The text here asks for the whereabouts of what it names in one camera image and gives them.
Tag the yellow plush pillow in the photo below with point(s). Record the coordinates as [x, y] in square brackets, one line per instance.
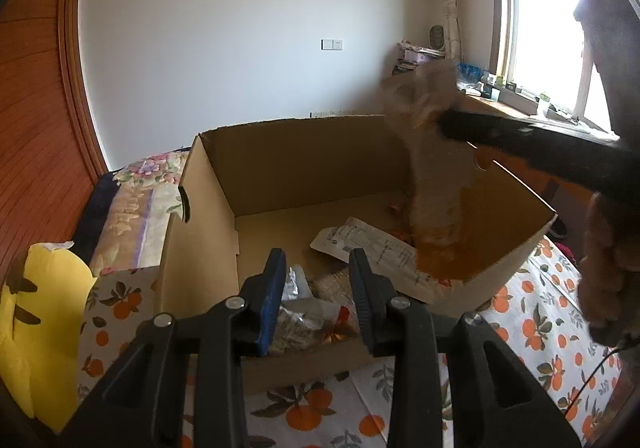
[40, 318]

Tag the wooden louvered wardrobe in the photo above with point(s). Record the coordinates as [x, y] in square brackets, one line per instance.
[35, 127]

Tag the tan textured snack packet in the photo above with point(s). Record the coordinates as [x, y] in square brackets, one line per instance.
[332, 287]

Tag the blue packet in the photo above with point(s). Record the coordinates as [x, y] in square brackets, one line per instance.
[470, 71]

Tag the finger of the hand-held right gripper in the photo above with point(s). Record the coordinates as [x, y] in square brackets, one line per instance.
[490, 132]

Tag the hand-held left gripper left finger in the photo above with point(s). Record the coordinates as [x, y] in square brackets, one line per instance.
[272, 300]

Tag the grey oval appliance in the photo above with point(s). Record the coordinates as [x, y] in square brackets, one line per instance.
[437, 37]

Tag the white printed snack packet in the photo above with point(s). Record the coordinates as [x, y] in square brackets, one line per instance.
[370, 248]

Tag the window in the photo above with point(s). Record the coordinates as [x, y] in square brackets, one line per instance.
[545, 27]

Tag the brown cardboard box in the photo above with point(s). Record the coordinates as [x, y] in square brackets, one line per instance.
[300, 167]

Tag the white wall switch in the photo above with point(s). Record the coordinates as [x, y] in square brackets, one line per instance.
[331, 44]

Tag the person's right hand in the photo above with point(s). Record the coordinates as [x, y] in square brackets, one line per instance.
[607, 268]

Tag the dark blue blanket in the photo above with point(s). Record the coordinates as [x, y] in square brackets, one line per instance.
[95, 208]

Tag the orange fruit print bedsheet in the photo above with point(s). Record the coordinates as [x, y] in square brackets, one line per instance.
[540, 323]

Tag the small green white container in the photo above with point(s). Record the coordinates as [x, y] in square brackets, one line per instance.
[543, 102]

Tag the brown orange snack packet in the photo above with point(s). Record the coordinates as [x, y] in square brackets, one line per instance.
[430, 188]

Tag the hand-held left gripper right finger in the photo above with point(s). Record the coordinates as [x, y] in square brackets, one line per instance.
[367, 313]

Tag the black shoe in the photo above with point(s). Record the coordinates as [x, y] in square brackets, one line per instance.
[557, 228]

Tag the stack of papers and boxes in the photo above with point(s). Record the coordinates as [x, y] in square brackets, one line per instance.
[415, 57]

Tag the grey printed snack packet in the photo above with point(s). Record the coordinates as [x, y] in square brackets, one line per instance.
[300, 323]

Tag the floral quilt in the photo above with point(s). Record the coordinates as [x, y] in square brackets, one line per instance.
[135, 208]

